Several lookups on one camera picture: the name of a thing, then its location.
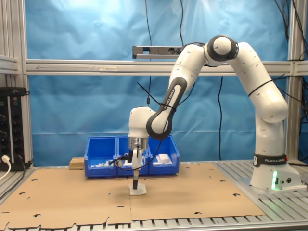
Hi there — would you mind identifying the white packed cup mask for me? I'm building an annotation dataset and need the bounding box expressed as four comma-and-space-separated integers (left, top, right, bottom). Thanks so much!
128, 182, 148, 196
154, 153, 173, 166

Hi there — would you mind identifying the blue bin with surgical masks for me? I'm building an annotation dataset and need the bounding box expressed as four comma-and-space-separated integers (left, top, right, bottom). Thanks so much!
116, 135, 150, 177

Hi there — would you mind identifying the blue bin with cup masks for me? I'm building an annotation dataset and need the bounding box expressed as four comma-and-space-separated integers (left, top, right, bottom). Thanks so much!
145, 135, 180, 176

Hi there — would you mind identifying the blue bin with syringe packets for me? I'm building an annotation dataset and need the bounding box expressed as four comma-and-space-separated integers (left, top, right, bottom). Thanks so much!
84, 136, 118, 179

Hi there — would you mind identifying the brown cardboard sheet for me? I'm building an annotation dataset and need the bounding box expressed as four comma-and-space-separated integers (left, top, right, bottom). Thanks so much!
127, 162, 267, 221
0, 167, 132, 230

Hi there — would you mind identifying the chipboard wood panel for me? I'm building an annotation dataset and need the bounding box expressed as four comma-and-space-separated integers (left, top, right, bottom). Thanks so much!
69, 157, 86, 170

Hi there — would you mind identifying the silver power strip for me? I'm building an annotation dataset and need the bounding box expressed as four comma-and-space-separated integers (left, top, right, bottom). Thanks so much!
132, 45, 187, 60

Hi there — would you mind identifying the long aluminium cross beam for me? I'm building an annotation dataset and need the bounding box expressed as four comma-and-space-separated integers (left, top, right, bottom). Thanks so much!
25, 59, 295, 77

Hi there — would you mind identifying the black socket tower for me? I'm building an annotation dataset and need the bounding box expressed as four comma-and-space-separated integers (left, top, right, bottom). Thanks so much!
0, 87, 27, 172

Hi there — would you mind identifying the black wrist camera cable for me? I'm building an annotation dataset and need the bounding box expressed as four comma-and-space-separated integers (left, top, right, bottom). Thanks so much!
112, 81, 201, 172

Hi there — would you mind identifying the thin black hanging cable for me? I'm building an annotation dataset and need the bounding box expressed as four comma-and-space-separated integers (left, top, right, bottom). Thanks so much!
145, 0, 153, 107
217, 76, 225, 161
180, 0, 185, 47

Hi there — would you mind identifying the black plug with cable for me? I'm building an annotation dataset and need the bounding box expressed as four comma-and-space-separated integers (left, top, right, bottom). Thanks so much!
0, 154, 26, 201

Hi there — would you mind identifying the white plug with cable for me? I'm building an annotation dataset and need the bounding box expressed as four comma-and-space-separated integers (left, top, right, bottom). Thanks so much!
0, 155, 13, 181

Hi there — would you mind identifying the short aluminium side rail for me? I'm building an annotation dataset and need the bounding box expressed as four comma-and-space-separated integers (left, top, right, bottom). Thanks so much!
0, 54, 20, 76

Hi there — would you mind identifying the aluminium frame post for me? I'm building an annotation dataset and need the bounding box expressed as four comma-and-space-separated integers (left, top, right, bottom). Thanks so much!
285, 0, 307, 165
0, 0, 35, 167

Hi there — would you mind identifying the black cable bundle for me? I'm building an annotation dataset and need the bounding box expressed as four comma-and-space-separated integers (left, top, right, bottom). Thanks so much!
273, 0, 308, 167

